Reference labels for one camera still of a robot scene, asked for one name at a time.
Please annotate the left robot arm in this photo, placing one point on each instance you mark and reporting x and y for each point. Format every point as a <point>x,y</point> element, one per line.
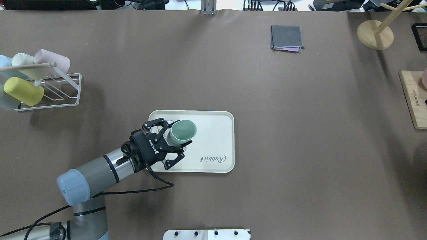
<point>84,188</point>

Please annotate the grey folded cloth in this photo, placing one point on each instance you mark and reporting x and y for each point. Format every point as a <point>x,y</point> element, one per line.
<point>286,38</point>

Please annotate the cream rabbit tray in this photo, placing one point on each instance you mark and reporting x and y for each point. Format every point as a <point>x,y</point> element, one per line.
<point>213,148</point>

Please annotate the white wire cup rack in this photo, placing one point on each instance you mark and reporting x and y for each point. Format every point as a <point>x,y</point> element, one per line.
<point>60,89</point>

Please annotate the yellow cup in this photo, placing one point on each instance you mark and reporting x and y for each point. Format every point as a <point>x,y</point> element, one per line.
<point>24,91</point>

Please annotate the wooden mug tree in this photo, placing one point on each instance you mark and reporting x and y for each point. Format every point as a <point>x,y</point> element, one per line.
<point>378,35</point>

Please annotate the green cup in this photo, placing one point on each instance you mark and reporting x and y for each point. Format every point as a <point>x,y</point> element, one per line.
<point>181,132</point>

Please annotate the bamboo cutting board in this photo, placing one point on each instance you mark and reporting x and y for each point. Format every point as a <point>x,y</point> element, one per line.
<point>415,95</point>

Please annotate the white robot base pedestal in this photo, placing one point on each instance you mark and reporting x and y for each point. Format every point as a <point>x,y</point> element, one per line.
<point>208,234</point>

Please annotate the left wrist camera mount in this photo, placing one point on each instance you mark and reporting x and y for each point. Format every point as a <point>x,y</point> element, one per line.
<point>129,150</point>

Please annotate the aluminium frame post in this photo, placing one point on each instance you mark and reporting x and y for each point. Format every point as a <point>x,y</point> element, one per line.
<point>209,7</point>

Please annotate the grey cup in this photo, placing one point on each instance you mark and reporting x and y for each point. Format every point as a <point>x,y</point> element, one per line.
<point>6,101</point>

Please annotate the light blue cup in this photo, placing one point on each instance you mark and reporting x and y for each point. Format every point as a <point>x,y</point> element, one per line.
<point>7,62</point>

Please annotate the pink cup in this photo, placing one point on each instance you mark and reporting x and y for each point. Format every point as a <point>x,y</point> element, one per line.
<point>45,56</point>

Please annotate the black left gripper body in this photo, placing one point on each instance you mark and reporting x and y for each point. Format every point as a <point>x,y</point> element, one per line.
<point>149,150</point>

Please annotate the cream white cup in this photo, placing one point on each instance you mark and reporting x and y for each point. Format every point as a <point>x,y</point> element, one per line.
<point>23,59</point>

